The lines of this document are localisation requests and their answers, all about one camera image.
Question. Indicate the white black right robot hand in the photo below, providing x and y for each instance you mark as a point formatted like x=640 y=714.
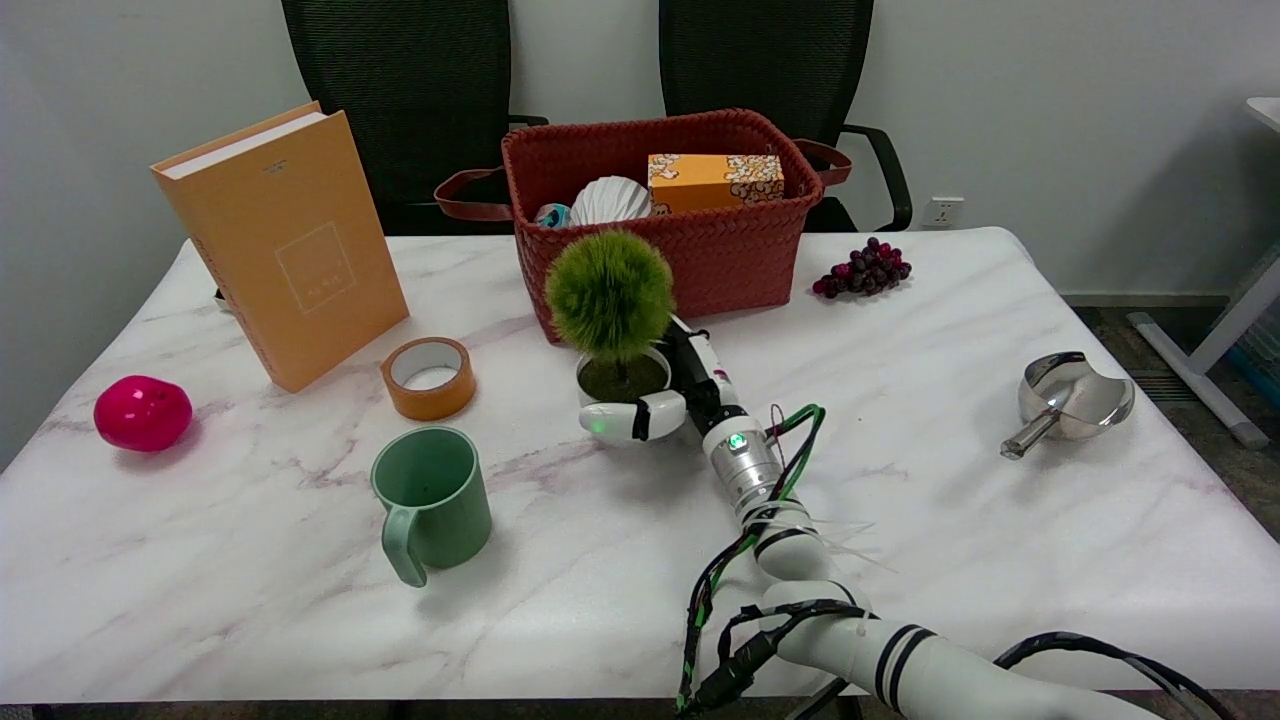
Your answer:
x=700 y=370

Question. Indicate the green ball plant white pot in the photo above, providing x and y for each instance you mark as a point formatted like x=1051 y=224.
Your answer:
x=610 y=295

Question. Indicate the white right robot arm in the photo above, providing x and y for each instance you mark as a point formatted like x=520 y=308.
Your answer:
x=850 y=640

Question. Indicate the red woven basket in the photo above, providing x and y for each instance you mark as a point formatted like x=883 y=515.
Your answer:
x=730 y=255

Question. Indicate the orange patterned box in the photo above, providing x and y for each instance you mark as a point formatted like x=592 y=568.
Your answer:
x=705 y=182

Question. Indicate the white pleated ball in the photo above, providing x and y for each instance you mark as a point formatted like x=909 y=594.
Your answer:
x=610 y=200

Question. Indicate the dark purple grape bunch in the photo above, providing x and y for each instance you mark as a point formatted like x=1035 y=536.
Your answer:
x=865 y=270

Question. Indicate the small blue white ball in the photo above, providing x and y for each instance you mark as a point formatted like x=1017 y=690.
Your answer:
x=553 y=215

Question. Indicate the green mug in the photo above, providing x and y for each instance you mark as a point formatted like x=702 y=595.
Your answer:
x=445 y=510

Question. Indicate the orange tape roll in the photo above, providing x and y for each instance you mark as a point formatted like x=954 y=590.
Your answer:
x=405 y=397

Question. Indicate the black mesh office chair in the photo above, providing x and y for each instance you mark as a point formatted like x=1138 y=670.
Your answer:
x=765 y=55
x=420 y=90

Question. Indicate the steel scoop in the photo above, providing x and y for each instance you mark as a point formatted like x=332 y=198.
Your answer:
x=1075 y=395

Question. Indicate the orange hardcover book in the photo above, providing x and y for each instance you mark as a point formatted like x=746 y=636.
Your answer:
x=300 y=250

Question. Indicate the white side desk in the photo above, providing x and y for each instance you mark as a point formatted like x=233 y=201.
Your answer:
x=1220 y=335

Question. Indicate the magenta ball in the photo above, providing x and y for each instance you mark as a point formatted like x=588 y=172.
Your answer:
x=142 y=412

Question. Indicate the white wall socket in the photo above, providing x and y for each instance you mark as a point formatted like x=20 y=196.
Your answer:
x=943 y=212

